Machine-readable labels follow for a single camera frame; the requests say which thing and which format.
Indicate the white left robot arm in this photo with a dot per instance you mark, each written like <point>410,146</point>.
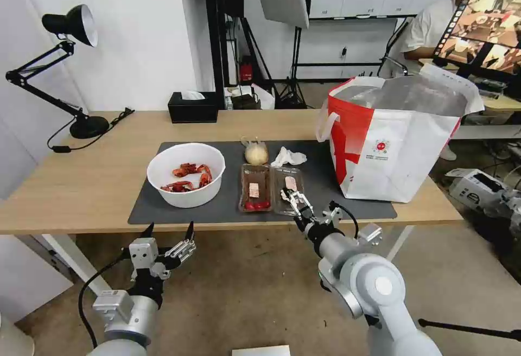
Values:
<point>122,331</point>

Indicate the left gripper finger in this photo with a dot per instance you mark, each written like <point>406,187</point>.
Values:
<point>181,250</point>
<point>146,232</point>

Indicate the person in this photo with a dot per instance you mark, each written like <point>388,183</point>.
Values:
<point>427,30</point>

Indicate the white drawer cabinet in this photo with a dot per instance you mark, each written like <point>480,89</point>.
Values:
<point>24,274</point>

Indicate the black tripod leg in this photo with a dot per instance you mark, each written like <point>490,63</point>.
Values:
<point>468,326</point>

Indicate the computer monitor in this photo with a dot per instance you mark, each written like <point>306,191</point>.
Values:
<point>484,22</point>

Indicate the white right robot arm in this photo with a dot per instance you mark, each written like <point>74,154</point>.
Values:
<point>366,282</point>

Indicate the clear empty plastic tray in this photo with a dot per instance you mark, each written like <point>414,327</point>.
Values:
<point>287,177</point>

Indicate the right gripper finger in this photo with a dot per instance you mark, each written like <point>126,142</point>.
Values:
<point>299,205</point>
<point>333,213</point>

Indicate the black metal rack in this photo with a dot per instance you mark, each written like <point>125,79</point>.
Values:
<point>213,26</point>

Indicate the dark grey table mat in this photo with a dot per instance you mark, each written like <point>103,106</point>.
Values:
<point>228,193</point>

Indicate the white robot front shell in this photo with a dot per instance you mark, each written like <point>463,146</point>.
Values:
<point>260,351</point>

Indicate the white round bowl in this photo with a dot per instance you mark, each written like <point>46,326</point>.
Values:
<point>185,197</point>

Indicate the clear bag with pale bun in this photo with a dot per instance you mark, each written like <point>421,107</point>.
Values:
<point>256,153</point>

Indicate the clear tray with red leftovers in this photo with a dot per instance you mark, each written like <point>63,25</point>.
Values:
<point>254,187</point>

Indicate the black desk lamp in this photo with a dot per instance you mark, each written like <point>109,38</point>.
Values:
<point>81,18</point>

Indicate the red crayfish shell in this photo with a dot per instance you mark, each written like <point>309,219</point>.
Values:
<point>187,168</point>
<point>175,187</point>
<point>206,177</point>

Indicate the white and red takeout bag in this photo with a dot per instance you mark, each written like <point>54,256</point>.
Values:
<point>390,148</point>

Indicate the black light stand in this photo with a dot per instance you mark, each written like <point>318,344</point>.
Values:
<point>296,67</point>

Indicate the crumpled white tissue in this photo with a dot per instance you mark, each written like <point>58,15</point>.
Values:
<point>289,156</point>

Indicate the red fire extinguisher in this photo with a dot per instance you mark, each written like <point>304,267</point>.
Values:
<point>246,72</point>

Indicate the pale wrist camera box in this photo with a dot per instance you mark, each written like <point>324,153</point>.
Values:
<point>143,252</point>

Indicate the white table leg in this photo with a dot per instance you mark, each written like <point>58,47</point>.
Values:
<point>401,242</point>
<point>77,262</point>

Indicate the white plastic bag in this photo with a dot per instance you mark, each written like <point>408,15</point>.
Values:
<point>264,95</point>

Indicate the white cardboard box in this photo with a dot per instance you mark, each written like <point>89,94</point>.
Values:
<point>474,189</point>

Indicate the black tissue box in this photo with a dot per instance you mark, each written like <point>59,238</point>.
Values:
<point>193,109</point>

